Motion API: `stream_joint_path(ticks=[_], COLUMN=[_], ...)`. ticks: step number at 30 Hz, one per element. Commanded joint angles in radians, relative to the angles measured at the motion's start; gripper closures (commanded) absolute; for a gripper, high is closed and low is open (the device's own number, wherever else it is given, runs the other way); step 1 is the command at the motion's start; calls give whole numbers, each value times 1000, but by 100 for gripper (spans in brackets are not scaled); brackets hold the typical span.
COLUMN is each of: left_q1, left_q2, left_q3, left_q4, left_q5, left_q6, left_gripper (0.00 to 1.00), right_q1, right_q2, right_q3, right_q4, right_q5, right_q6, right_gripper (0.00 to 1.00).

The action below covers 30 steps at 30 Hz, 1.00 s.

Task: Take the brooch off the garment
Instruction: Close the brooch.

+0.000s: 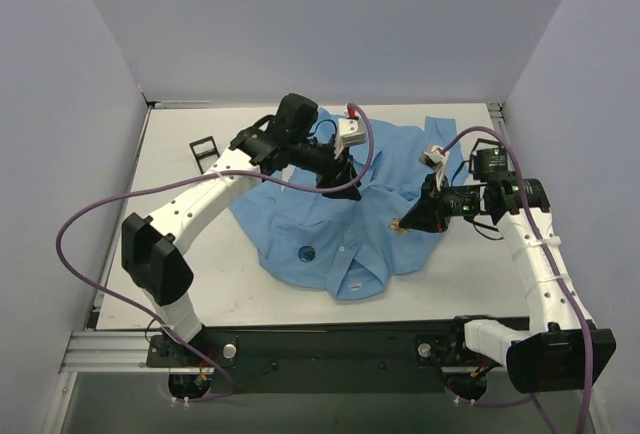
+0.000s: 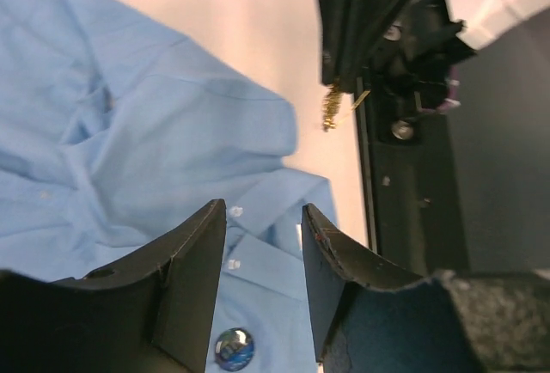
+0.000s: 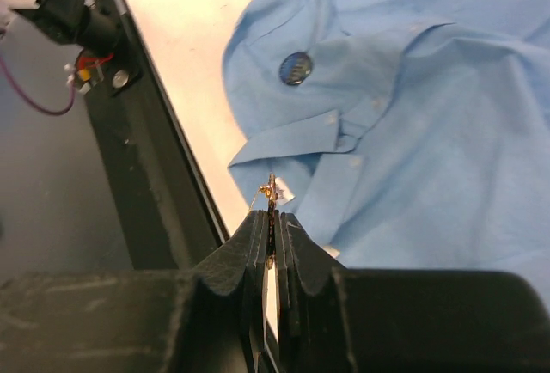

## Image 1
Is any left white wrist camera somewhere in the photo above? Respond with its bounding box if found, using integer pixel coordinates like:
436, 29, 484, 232
334, 117, 367, 159

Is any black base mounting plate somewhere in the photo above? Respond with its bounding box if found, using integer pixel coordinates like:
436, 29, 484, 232
146, 321, 496, 398

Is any purple cable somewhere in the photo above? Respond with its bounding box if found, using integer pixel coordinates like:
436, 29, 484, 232
434, 126, 596, 434
55, 102, 376, 403

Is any red maple leaf brooch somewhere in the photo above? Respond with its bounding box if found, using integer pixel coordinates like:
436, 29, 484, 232
389, 218, 408, 235

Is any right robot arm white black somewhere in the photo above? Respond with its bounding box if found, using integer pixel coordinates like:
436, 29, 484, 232
399, 144, 616, 394

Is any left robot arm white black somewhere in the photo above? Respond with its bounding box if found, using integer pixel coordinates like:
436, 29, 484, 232
121, 93, 374, 366

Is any aluminium front rail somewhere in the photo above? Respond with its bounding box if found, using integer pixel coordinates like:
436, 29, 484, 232
62, 327, 485, 373

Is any black rectangular frame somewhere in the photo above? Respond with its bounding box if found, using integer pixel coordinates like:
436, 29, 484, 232
469, 138, 502, 158
189, 136, 220, 174

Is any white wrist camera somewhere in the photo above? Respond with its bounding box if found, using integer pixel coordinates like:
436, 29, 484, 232
419, 145, 449, 191
334, 117, 367, 159

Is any right black rectangular frame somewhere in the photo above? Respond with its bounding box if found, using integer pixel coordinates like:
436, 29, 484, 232
469, 138, 502, 158

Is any left black rectangular frame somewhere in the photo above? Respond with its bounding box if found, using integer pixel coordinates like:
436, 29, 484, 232
189, 136, 220, 174

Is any blue button-up shirt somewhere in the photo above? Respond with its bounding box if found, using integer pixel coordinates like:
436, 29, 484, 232
231, 117, 457, 301

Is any round blue badge pin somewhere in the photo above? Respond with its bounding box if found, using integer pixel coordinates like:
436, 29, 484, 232
298, 245, 316, 263

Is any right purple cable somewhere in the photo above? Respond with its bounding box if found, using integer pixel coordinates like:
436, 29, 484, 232
434, 126, 596, 434

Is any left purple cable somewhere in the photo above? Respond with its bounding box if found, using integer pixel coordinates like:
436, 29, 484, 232
55, 102, 376, 403

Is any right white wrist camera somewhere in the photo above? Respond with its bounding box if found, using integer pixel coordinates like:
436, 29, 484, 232
419, 145, 449, 191

